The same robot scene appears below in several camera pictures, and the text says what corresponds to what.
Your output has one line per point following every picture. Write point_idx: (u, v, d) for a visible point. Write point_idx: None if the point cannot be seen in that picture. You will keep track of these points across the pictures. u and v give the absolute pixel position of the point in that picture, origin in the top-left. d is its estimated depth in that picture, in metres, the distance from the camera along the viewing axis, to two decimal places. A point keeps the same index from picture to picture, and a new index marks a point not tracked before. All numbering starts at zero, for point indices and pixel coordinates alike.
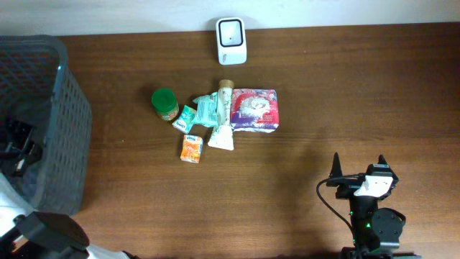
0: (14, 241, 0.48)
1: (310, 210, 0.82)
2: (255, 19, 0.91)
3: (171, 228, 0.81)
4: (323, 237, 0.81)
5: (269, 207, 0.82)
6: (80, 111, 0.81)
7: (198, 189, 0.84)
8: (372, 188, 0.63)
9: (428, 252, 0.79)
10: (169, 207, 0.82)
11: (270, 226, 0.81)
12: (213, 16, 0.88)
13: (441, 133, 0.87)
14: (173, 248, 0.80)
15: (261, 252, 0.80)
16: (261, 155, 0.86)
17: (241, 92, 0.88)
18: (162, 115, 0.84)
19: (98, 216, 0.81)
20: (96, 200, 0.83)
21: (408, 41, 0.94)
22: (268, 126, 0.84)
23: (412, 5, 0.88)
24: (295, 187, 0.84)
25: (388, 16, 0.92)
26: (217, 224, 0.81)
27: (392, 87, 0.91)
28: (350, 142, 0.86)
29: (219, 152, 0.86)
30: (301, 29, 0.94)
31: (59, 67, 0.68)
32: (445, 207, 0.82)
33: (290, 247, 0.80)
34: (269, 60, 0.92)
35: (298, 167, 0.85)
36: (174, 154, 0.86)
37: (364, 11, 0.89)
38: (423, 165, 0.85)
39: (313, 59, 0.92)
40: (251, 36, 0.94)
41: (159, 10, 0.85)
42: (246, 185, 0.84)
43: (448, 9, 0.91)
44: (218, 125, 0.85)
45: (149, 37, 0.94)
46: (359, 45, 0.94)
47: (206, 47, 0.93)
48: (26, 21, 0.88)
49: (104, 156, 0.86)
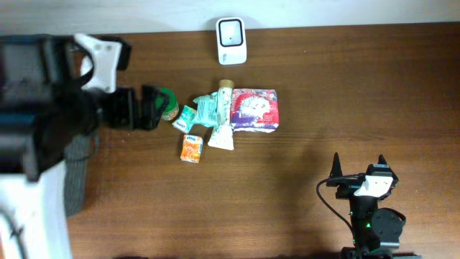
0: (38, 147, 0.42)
1: (310, 210, 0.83)
2: (255, 19, 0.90)
3: (171, 228, 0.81)
4: (323, 237, 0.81)
5: (269, 207, 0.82)
6: None
7: (198, 189, 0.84)
8: (372, 187, 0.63)
9: (428, 252, 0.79)
10: (169, 207, 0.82)
11: (270, 226, 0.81)
12: (213, 16, 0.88)
13: (443, 132, 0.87)
14: (172, 249, 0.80)
15: (261, 252, 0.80)
16: (261, 155, 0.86)
17: (241, 92, 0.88)
18: (162, 115, 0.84)
19: (98, 216, 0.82)
20: (97, 200, 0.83)
21: (409, 40, 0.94)
22: (268, 126, 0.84)
23: (412, 5, 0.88)
24: (295, 186, 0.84)
25: (389, 16, 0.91)
26: (217, 224, 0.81)
27: (392, 88, 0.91)
28: (350, 142, 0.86)
29: (219, 152, 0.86)
30: (301, 29, 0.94)
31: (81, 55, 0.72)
32: (445, 207, 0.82)
33: (290, 247, 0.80)
34: (268, 60, 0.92)
35: (298, 167, 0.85)
36: (173, 154, 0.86)
37: (364, 11, 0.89)
38: (423, 165, 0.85)
39: (313, 59, 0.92)
40: (250, 36, 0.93)
41: (159, 10, 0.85)
42: (246, 184, 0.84)
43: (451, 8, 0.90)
44: (218, 125, 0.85)
45: (149, 37, 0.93)
46: (359, 44, 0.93)
47: (206, 47, 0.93)
48: (26, 21, 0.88)
49: (104, 155, 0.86)
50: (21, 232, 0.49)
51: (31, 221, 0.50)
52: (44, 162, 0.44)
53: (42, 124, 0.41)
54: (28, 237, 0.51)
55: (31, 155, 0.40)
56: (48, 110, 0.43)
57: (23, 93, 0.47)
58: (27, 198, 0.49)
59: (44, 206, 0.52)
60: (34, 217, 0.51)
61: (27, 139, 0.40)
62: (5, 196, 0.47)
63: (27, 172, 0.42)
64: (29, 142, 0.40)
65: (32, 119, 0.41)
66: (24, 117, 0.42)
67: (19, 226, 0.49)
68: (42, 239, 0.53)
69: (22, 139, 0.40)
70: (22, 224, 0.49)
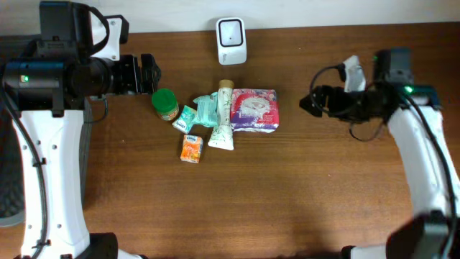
0: (52, 94, 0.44)
1: (310, 210, 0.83)
2: (256, 19, 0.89)
3: (172, 228, 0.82)
4: (323, 237, 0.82)
5: (269, 208, 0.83)
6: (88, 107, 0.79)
7: (199, 189, 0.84)
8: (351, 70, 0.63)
9: None
10: (170, 208, 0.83)
11: (270, 226, 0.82)
12: (213, 16, 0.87)
13: None
14: (174, 249, 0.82)
15: (261, 252, 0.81)
16: (261, 155, 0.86)
17: (241, 92, 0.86)
18: (162, 115, 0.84)
19: (99, 216, 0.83)
20: (98, 200, 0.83)
21: (410, 41, 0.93)
22: (268, 126, 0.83)
23: (419, 6, 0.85)
24: (295, 187, 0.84)
25: (392, 16, 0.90)
26: (217, 225, 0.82)
27: None
28: (350, 142, 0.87)
29: (219, 152, 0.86)
30: (302, 29, 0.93)
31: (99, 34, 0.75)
32: None
33: (290, 247, 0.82)
34: (269, 60, 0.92)
35: (298, 167, 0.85)
36: (174, 155, 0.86)
37: (366, 13, 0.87)
38: None
39: (313, 60, 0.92)
40: (251, 36, 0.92)
41: (159, 10, 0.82)
42: (246, 185, 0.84)
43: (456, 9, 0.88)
44: (218, 126, 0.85)
45: (148, 37, 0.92)
46: (360, 44, 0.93)
47: (205, 47, 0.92)
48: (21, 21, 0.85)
49: (104, 156, 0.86)
50: (44, 163, 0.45)
51: (54, 155, 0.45)
52: (73, 102, 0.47)
53: (67, 71, 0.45)
54: (50, 175, 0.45)
55: (61, 94, 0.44)
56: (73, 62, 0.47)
57: (50, 46, 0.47)
58: (52, 126, 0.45)
59: (70, 146, 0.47)
60: (58, 152, 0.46)
61: (58, 81, 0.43)
62: (34, 123, 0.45)
63: (55, 107, 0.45)
64: (59, 85, 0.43)
65: (62, 65, 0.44)
66: (51, 65, 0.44)
67: (42, 157, 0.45)
68: (70, 193, 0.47)
69: (54, 83, 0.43)
70: (44, 155, 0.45)
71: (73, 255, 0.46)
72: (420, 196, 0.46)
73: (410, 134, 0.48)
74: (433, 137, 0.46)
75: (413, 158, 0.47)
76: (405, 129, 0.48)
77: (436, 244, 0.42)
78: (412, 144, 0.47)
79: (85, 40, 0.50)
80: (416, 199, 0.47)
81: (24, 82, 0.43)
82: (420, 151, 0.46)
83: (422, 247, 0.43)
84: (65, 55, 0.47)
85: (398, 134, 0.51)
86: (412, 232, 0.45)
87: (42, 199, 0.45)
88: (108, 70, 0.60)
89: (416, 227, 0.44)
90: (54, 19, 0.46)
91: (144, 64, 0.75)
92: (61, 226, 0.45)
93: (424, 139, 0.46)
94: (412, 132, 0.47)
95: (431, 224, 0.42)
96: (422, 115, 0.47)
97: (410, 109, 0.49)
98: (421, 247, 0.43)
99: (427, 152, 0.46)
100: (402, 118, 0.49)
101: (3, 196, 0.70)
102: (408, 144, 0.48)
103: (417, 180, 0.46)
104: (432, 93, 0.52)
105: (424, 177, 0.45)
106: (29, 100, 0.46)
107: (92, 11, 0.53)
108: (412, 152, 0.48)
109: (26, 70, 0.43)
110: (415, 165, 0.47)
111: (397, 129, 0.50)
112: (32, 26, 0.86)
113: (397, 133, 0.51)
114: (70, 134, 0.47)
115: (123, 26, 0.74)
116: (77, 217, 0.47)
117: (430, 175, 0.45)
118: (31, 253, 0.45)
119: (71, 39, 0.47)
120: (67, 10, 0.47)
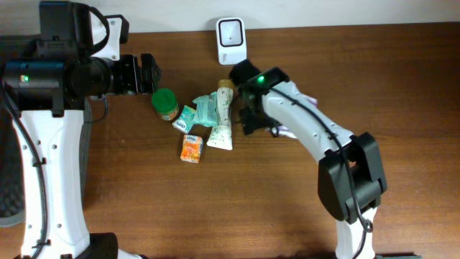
0: (52, 93, 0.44)
1: (310, 210, 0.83)
2: (256, 19, 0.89)
3: (172, 228, 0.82)
4: (323, 237, 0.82)
5: (269, 207, 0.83)
6: (88, 108, 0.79)
7: (199, 189, 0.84)
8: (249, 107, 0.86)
9: (427, 252, 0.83)
10: (170, 208, 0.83)
11: (270, 226, 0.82)
12: (213, 16, 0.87)
13: (441, 132, 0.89)
14: (174, 249, 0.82)
15: (261, 252, 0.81)
16: (261, 155, 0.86)
17: None
18: (162, 115, 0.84)
19: (98, 216, 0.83)
20: (97, 200, 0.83)
21: (410, 41, 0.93)
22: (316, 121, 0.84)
23: (417, 5, 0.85)
24: (294, 186, 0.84)
25: (390, 16, 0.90)
26: (217, 225, 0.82)
27: (392, 88, 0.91)
28: None
29: (219, 151, 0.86)
30: (302, 29, 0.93)
31: (100, 33, 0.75)
32: (441, 207, 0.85)
33: (290, 247, 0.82)
34: (269, 60, 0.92)
35: (298, 167, 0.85)
36: (174, 155, 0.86)
37: (365, 12, 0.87)
38: (422, 165, 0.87)
39: (314, 59, 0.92)
40: (251, 36, 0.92)
41: (159, 10, 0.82)
42: (246, 185, 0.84)
43: (453, 10, 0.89)
44: (217, 125, 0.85)
45: (148, 37, 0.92)
46: (359, 44, 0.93)
47: (206, 47, 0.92)
48: (21, 26, 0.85)
49: (104, 156, 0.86)
50: (45, 163, 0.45)
51: (54, 155, 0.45)
52: (73, 102, 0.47)
53: (67, 70, 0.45)
54: (50, 175, 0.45)
55: (61, 94, 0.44)
56: (73, 62, 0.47)
57: (50, 45, 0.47)
58: (52, 126, 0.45)
59: (70, 146, 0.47)
60: (58, 152, 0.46)
61: (57, 81, 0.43)
62: (34, 122, 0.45)
63: (55, 107, 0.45)
64: (59, 85, 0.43)
65: (62, 65, 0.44)
66: (52, 64, 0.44)
67: (42, 157, 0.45)
68: (70, 193, 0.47)
69: (54, 83, 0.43)
70: (44, 155, 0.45)
71: (73, 255, 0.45)
72: (311, 147, 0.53)
73: (284, 111, 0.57)
74: (293, 101, 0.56)
75: (291, 121, 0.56)
76: (273, 106, 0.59)
77: (341, 170, 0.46)
78: (284, 113, 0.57)
79: (85, 40, 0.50)
80: (313, 152, 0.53)
81: (24, 81, 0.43)
82: (290, 110, 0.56)
83: (333, 183, 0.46)
84: (65, 55, 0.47)
85: (274, 114, 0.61)
86: (323, 181, 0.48)
87: (43, 198, 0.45)
88: (108, 70, 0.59)
89: (322, 175, 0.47)
90: (54, 20, 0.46)
91: (145, 64, 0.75)
92: (61, 226, 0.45)
93: (288, 105, 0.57)
94: (282, 105, 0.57)
95: (328, 163, 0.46)
96: (278, 92, 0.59)
97: (269, 94, 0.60)
98: (334, 185, 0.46)
99: (292, 109, 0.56)
100: (270, 103, 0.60)
101: (3, 196, 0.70)
102: (280, 114, 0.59)
103: (300, 131, 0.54)
104: (273, 72, 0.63)
105: (304, 129, 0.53)
106: (29, 100, 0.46)
107: (92, 11, 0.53)
108: (284, 116, 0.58)
109: (26, 70, 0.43)
110: (294, 124, 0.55)
111: (271, 111, 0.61)
112: (33, 26, 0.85)
113: (272, 114, 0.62)
114: (70, 134, 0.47)
115: (123, 26, 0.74)
116: (76, 216, 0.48)
117: (310, 129, 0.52)
118: (31, 253, 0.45)
119: (71, 39, 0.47)
120: (67, 10, 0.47)
